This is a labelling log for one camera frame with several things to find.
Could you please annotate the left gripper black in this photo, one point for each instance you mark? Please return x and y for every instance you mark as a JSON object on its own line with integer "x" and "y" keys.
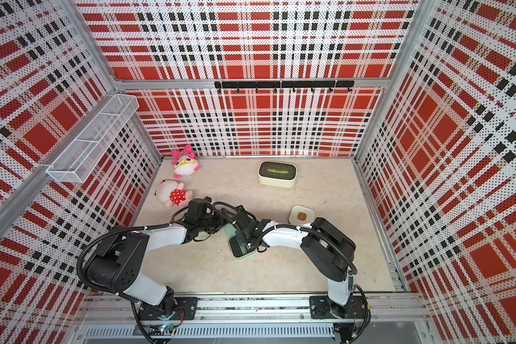
{"x": 220, "y": 221}

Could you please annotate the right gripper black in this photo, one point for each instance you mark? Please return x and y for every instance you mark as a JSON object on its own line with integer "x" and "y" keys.
{"x": 246, "y": 242}

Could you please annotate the green nail clipper case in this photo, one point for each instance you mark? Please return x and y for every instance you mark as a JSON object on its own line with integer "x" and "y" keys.
{"x": 237, "y": 243}

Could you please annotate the cream case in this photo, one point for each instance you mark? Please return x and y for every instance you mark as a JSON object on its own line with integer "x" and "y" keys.
{"x": 300, "y": 215}

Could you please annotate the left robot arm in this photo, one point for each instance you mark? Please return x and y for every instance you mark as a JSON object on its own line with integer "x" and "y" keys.
{"x": 112, "y": 262}

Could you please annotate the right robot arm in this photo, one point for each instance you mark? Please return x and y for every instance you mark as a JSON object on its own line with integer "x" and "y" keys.
{"x": 330, "y": 250}

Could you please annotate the pink doll red dress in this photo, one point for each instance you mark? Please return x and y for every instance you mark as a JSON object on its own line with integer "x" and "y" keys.
{"x": 173, "y": 193}

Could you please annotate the pink owl plush toy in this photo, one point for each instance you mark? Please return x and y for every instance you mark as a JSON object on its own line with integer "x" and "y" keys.
{"x": 184, "y": 163}

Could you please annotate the cream tissue box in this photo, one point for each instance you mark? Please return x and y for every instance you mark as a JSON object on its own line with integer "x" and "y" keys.
{"x": 278, "y": 174}

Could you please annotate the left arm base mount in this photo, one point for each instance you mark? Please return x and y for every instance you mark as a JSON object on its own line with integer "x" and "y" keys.
{"x": 172, "y": 308}

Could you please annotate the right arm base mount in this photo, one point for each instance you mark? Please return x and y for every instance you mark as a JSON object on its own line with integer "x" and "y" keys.
{"x": 337, "y": 307}

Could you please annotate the white wire mesh basket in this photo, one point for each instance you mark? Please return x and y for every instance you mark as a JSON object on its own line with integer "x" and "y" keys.
{"x": 78, "y": 160}

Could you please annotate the aluminium front rail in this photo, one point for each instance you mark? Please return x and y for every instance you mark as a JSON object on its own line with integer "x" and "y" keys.
{"x": 387, "y": 317}

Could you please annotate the black wall hook rail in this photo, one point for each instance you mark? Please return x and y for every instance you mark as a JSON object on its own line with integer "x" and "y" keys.
{"x": 289, "y": 84}

